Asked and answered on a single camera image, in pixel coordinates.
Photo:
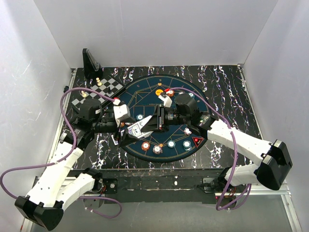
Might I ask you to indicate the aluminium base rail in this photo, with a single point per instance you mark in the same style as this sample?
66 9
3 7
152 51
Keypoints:
256 190

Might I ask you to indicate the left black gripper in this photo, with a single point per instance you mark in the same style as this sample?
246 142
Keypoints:
126 138

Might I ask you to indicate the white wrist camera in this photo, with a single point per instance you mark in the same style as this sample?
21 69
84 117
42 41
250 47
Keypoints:
167 102
121 113

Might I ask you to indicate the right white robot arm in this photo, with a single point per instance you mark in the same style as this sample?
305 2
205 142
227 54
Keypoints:
271 162

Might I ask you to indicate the green chip stack bottom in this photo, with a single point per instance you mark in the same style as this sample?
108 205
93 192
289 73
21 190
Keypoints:
171 144

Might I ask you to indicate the round blue poker mat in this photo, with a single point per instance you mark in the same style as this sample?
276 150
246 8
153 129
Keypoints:
140 98

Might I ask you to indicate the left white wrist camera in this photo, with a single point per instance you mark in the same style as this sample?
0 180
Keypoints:
121 113

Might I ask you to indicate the blue backed playing cards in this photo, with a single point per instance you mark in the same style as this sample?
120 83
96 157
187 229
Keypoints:
144 121

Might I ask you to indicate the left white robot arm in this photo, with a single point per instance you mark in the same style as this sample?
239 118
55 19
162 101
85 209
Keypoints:
47 201

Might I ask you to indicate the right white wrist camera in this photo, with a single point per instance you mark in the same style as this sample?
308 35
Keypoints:
167 102

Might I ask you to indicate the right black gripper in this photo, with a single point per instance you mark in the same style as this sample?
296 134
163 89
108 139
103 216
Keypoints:
157 122

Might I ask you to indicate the playing card deck box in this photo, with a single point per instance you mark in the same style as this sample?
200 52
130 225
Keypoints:
135 130

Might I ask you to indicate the black wall knob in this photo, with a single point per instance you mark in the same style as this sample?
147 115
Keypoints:
66 88

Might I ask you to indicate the fallen playing card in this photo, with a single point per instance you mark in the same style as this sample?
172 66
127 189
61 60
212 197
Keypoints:
115 139

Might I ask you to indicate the red chip stack top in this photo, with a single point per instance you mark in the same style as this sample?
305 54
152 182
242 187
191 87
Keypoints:
171 93

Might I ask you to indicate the blue chip stack top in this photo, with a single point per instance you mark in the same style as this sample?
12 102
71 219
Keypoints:
187 131

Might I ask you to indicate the black white chessboard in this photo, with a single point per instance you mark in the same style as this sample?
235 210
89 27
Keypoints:
76 98

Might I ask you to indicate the red chip stack bottom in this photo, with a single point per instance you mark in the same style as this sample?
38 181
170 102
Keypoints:
145 146

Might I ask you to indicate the red triangle big blind button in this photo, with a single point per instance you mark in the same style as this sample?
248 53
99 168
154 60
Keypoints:
197 141

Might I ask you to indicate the orange dealer button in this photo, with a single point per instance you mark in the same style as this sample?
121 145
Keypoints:
158 92

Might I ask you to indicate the black card holder stand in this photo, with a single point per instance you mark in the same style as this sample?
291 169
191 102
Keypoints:
92 68

